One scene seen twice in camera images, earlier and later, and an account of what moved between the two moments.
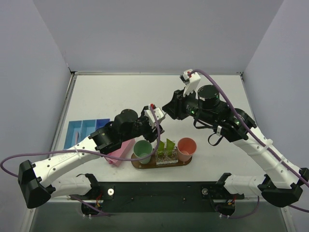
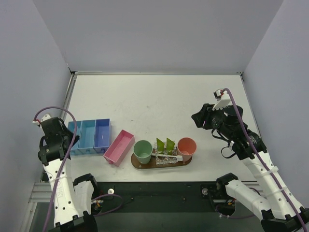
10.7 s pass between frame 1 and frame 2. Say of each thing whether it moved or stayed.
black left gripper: moved
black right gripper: moved
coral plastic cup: stayed
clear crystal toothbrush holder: stayed
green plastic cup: stayed
